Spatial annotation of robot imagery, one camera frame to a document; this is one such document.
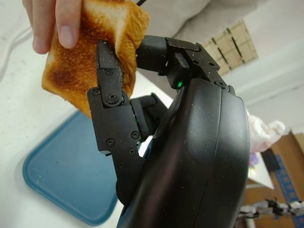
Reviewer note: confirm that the stacked wooden crates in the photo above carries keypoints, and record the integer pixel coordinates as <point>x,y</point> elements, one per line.
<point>235,45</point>

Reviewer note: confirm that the person in black clothes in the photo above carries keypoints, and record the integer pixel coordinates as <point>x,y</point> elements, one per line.
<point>185,14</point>

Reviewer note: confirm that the brown cardboard box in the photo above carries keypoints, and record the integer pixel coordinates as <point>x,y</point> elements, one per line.
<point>285,171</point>

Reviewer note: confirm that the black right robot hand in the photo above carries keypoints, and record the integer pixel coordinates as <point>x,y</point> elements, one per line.
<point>197,154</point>

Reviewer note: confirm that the person's left hand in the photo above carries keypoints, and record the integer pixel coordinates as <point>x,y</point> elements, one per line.
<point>66,19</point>

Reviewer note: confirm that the blue plastic tray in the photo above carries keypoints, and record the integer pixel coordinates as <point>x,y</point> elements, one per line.
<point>66,171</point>

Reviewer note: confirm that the white plastic bag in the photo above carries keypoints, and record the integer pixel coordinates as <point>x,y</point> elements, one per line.
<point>263,133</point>

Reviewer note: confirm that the toast slice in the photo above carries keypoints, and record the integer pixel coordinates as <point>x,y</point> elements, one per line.
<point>76,61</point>

